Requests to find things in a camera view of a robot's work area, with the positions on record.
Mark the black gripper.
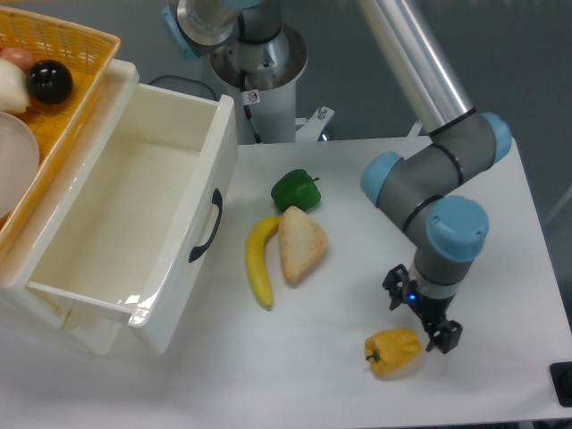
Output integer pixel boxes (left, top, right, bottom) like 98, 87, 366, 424
382, 265, 462, 354

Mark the yellow bell pepper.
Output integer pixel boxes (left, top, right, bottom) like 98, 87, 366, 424
364, 328, 422, 377

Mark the silver and grey robot arm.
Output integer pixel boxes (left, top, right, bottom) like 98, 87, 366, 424
162, 1, 512, 353

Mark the green bell pepper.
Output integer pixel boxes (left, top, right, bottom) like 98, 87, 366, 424
271, 169, 322, 212

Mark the triangular bread slice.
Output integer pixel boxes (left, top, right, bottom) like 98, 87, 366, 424
278, 206, 329, 284

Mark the black object at table edge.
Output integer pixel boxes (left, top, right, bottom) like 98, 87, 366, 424
549, 361, 572, 408

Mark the yellow banana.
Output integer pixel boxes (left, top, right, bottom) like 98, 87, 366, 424
244, 216, 280, 310

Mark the white plastic drawer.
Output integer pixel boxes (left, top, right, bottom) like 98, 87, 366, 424
31, 84, 238, 354

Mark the white drawer cabinet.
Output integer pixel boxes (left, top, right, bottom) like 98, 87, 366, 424
1, 60, 139, 355

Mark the orange woven basket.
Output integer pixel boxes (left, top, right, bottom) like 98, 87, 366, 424
1, 5, 121, 257

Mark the white round plate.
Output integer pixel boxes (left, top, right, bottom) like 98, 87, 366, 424
1, 113, 39, 217

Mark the black round ball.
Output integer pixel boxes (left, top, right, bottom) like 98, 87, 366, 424
26, 59, 73, 105

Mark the white onion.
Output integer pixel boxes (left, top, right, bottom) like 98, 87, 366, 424
0, 59, 31, 114

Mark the pink round fruit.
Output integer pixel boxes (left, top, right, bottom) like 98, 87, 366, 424
1, 46, 36, 72

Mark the white metal mounting bracket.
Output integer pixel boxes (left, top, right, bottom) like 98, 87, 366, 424
295, 106, 335, 143

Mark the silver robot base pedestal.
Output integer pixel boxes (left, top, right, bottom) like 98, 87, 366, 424
210, 24, 307, 145

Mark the black cable on pedestal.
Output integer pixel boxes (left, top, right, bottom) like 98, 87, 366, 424
240, 70, 264, 145

